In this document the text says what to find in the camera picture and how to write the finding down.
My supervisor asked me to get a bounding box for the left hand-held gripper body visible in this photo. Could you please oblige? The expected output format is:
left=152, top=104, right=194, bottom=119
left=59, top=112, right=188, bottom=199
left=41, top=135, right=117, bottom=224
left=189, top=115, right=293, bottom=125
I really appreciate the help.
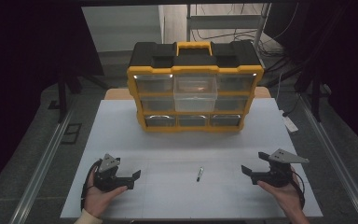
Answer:
left=92, top=153, right=121, bottom=192

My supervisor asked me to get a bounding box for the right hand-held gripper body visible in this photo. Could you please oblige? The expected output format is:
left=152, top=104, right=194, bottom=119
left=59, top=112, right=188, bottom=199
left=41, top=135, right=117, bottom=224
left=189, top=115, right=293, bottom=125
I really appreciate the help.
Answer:
left=250, top=147, right=310, bottom=189

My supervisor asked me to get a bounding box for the clear plastic drawer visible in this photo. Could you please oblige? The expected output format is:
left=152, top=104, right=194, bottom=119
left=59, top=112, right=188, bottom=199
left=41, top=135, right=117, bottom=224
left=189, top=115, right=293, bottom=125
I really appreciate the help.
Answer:
left=172, top=74, right=218, bottom=113

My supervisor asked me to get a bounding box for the person's left hand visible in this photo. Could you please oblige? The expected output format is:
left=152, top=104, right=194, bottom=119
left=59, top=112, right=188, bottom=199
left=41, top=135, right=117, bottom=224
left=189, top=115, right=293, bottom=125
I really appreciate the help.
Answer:
left=83, top=185, right=129, bottom=218

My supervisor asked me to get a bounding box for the person's right hand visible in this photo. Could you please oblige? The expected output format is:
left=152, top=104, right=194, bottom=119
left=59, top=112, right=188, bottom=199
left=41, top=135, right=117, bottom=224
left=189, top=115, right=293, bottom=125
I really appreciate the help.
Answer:
left=256, top=167, right=305, bottom=217

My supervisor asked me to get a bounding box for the white power strip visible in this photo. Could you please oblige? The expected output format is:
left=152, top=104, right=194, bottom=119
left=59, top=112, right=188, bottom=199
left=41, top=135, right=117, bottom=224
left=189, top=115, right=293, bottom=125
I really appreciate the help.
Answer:
left=281, top=109, right=299, bottom=133

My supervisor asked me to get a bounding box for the light wooden table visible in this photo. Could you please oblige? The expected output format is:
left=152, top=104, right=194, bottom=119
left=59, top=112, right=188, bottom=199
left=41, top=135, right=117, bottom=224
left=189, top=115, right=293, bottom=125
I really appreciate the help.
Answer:
left=103, top=86, right=272, bottom=101

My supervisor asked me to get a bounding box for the black stand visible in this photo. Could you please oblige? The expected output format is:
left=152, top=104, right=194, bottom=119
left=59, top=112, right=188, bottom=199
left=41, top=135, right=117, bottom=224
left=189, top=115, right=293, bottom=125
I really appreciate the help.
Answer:
left=48, top=69, right=86, bottom=124
left=294, top=69, right=331, bottom=123

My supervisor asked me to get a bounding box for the grid of small clear bins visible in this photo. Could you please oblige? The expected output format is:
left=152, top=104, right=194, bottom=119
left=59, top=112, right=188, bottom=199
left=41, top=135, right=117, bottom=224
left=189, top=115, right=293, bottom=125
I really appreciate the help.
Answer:
left=133, top=74, right=257, bottom=128

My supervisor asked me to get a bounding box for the yellow and black organizer cabinet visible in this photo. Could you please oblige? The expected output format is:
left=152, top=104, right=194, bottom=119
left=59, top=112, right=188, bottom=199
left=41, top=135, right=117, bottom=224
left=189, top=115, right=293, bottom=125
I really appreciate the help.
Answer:
left=126, top=40, right=265, bottom=134

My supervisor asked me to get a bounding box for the dark curtain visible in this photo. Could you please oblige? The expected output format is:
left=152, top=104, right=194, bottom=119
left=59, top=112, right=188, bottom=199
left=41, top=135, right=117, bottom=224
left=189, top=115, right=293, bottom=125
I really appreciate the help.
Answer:
left=265, top=0, right=358, bottom=158
left=0, top=0, right=105, bottom=200

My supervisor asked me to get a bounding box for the metal rack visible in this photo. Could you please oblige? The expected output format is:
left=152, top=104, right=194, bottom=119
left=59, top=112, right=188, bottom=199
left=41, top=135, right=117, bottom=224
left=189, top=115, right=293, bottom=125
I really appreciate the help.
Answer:
left=186, top=3, right=272, bottom=49

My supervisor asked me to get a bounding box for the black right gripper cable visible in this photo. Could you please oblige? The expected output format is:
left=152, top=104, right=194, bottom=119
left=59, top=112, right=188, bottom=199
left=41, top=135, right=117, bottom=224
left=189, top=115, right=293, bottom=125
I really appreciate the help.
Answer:
left=291, top=169, right=307, bottom=210

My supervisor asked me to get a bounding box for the metal floor rail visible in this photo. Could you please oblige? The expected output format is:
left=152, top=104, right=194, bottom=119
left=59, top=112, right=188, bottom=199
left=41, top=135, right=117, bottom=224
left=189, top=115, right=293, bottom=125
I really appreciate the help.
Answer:
left=16, top=102, right=76, bottom=224
left=297, top=92, right=358, bottom=224

